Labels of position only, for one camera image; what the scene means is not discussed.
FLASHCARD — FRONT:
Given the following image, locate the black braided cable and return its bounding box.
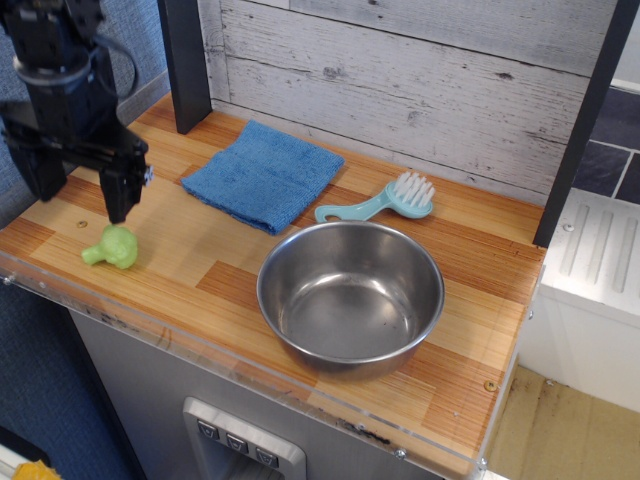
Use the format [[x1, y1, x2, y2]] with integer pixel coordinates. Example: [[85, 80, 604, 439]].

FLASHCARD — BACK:
[[92, 34, 139, 100]]

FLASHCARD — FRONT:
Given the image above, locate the black shelf post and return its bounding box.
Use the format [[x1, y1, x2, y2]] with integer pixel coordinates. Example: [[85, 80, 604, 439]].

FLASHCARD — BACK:
[[157, 0, 212, 134], [533, 0, 639, 248]]

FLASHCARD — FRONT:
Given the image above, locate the stainless steel bowl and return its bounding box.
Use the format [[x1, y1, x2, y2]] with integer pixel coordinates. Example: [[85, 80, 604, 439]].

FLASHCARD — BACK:
[[256, 221, 445, 380]]

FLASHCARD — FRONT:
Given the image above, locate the white ribbed cabinet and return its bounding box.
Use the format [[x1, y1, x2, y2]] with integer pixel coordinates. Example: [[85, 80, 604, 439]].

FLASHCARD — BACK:
[[519, 189, 639, 411]]

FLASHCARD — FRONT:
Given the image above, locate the yellow object bottom left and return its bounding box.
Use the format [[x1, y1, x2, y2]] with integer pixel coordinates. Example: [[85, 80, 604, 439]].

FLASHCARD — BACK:
[[11, 461, 62, 480]]

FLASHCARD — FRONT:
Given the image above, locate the blue folded cloth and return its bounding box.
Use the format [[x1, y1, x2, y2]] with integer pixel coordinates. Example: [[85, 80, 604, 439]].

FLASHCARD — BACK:
[[181, 120, 345, 235]]

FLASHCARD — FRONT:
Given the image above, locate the black right shelf post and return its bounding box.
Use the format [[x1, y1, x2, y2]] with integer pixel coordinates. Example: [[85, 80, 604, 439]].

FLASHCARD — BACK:
[[533, 0, 639, 248]]

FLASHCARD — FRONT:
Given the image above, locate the green toy broccoli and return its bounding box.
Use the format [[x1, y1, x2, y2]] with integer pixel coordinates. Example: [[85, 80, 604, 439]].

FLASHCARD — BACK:
[[81, 225, 138, 269]]

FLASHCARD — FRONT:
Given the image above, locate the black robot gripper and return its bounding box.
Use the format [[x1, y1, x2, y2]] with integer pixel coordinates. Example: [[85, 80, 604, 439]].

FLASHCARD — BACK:
[[1, 74, 153, 224]]

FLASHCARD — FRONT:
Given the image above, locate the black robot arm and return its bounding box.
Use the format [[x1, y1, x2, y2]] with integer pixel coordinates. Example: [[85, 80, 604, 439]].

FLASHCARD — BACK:
[[1, 1, 153, 224]]

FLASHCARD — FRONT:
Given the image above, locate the silver dispenser button panel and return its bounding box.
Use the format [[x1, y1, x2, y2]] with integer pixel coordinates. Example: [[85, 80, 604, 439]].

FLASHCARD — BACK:
[[183, 397, 307, 479]]

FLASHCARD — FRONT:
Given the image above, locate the teal dish brush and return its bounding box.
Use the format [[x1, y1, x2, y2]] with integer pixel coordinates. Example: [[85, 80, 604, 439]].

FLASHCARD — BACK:
[[315, 171, 436, 223]]

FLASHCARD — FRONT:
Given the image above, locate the black left shelf post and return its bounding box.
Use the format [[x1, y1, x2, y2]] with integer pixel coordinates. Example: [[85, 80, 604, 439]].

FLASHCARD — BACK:
[[157, 0, 212, 134]]

